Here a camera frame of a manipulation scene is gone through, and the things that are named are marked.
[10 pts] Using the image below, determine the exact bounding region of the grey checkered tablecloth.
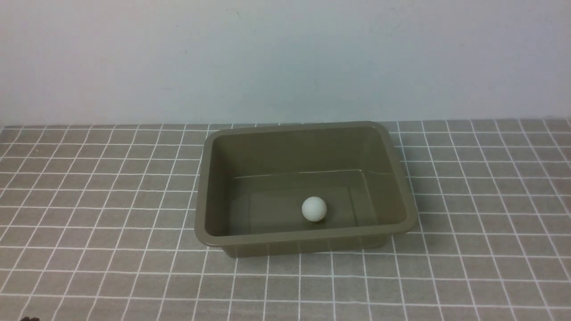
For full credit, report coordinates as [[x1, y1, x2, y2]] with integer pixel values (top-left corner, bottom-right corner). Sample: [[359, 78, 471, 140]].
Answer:
[[0, 119, 571, 321]]

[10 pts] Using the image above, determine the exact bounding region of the olive green plastic bin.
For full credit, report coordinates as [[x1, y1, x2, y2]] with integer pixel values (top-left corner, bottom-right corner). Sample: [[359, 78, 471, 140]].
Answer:
[[194, 121, 418, 258]]

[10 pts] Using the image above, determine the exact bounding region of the white ping-pong ball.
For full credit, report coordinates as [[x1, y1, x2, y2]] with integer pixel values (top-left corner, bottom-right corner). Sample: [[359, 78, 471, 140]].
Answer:
[[301, 196, 327, 222]]

